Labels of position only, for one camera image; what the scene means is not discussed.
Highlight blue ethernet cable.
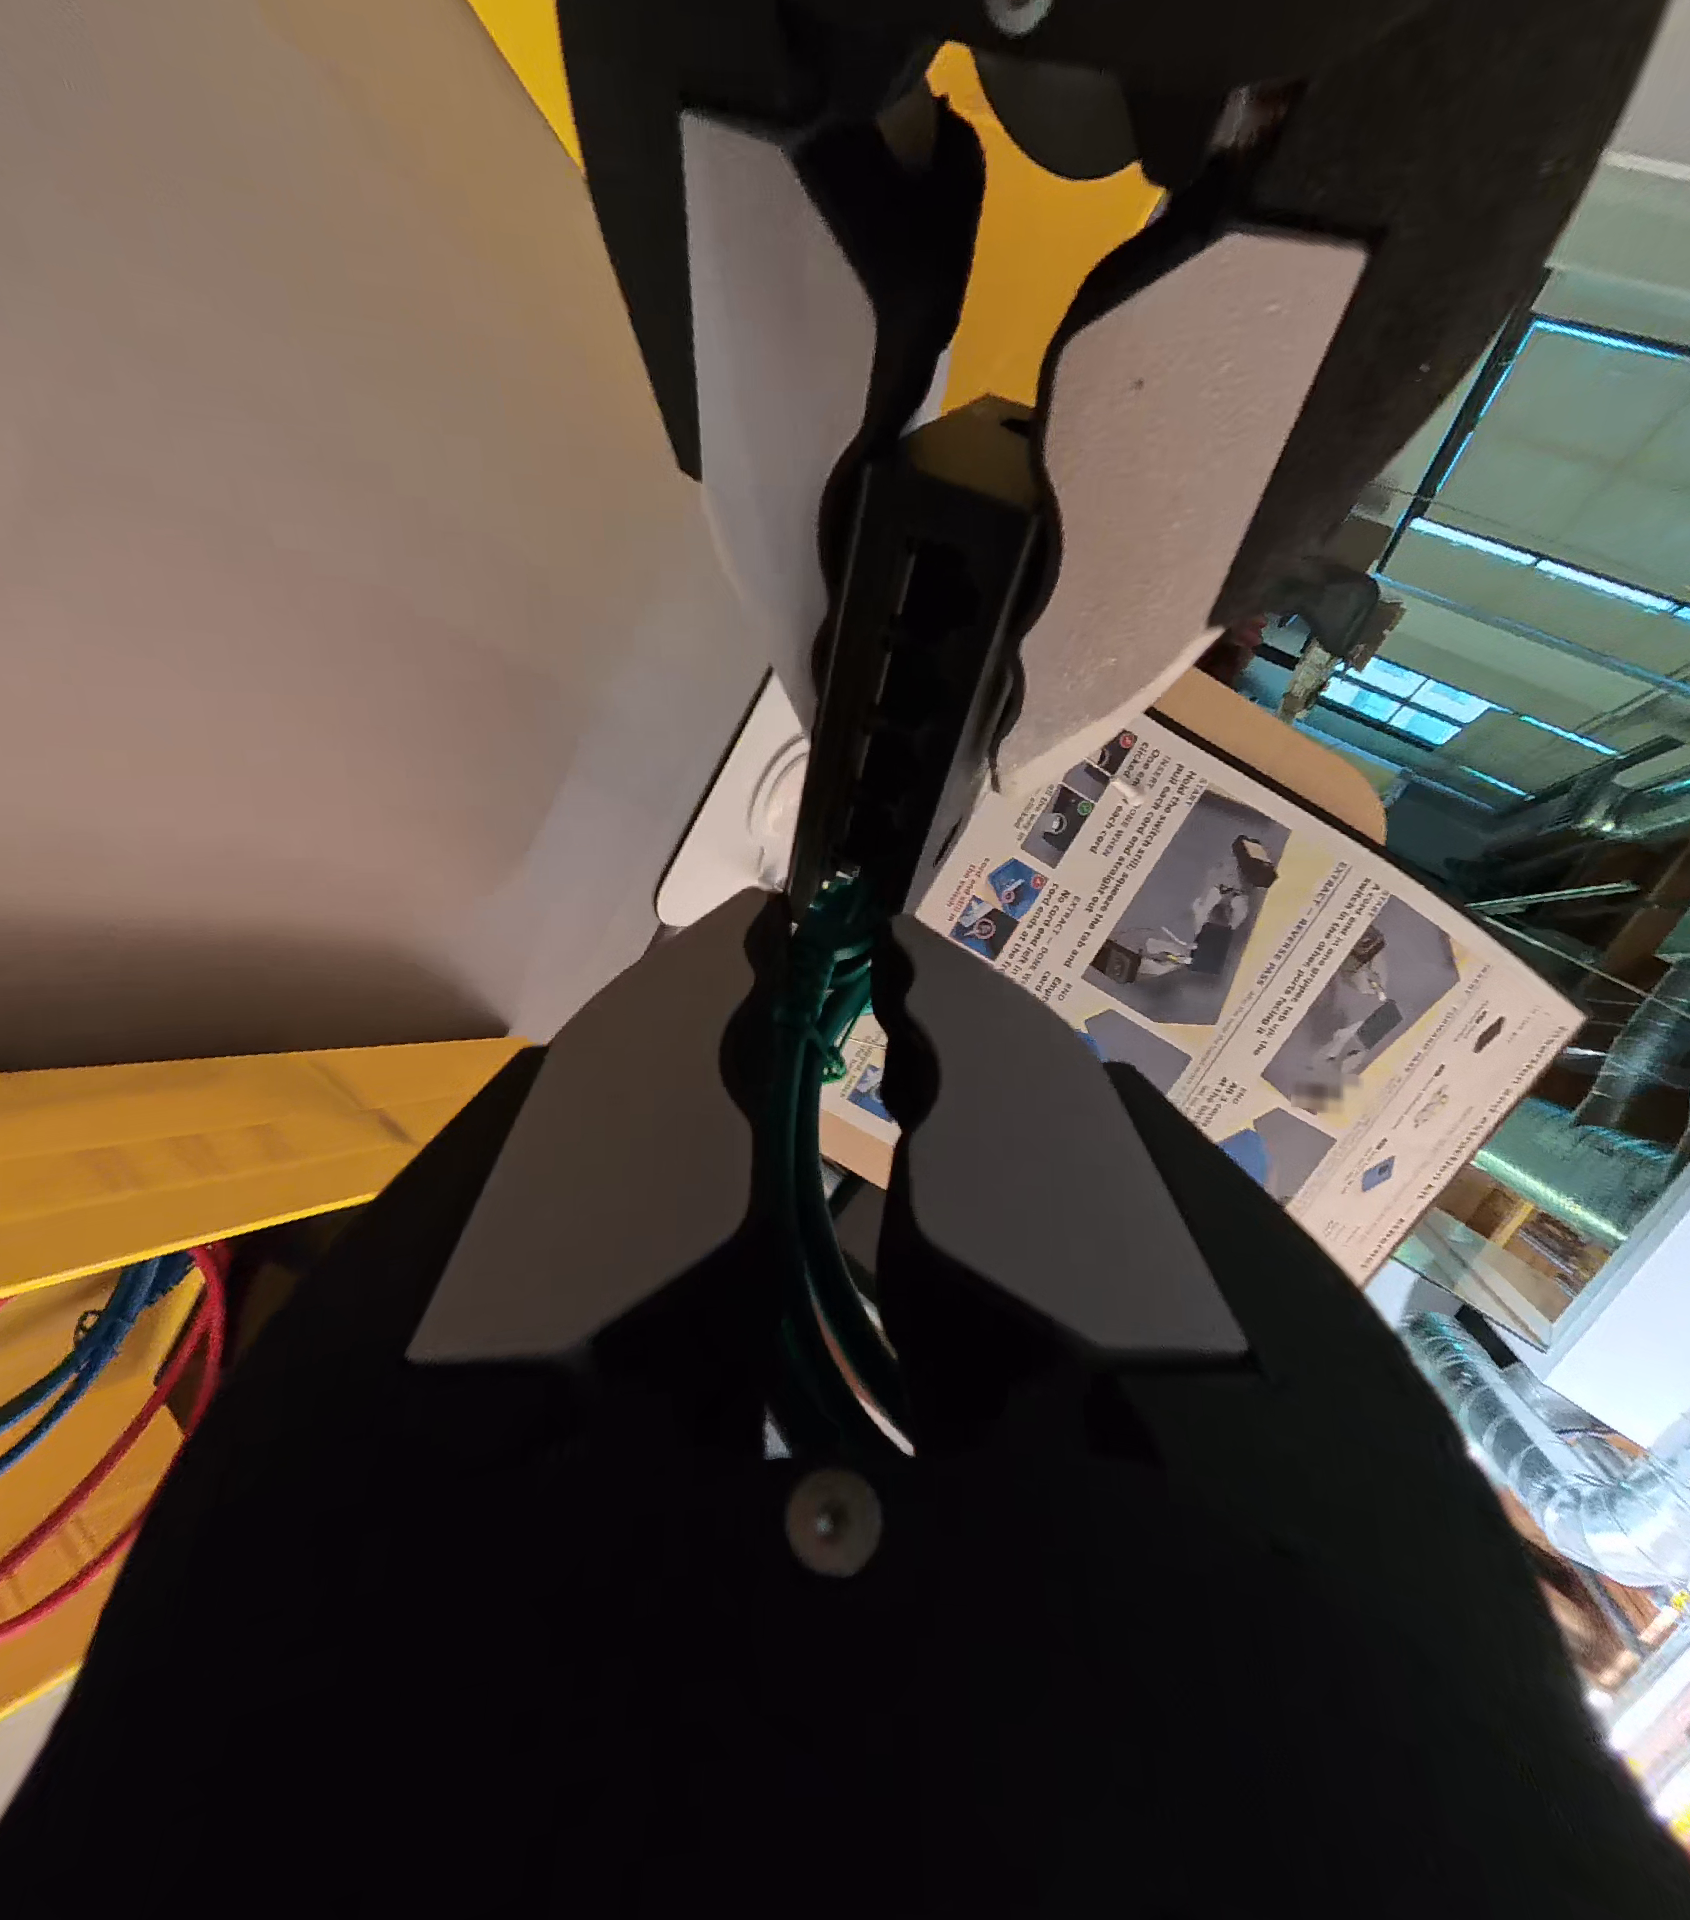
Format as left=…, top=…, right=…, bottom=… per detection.
left=0, top=1252, right=198, bottom=1535

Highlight red ethernet cable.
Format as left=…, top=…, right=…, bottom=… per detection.
left=0, top=1242, right=236, bottom=1670

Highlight wooden poster board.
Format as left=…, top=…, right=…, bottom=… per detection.
left=815, top=663, right=1390, bottom=1193

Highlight printed instruction poster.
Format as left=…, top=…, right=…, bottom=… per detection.
left=916, top=703, right=1591, bottom=1290

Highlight yellow plastic bin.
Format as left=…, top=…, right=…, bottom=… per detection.
left=0, top=1034, right=537, bottom=1794
left=463, top=0, right=1167, bottom=413

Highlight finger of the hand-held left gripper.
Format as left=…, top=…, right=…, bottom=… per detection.
left=676, top=102, right=986, bottom=720
left=999, top=221, right=1377, bottom=774

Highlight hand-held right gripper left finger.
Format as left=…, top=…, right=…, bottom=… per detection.
left=404, top=883, right=792, bottom=1367

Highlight green ethernet cable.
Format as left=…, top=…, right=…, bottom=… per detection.
left=758, top=870, right=926, bottom=1460

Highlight silver ventilation ducts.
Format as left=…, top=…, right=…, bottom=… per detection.
left=1400, top=1034, right=1690, bottom=1742

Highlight black network switch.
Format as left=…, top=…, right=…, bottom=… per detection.
left=782, top=395, right=1055, bottom=919

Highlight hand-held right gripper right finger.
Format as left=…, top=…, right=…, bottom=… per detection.
left=874, top=911, right=1252, bottom=1364

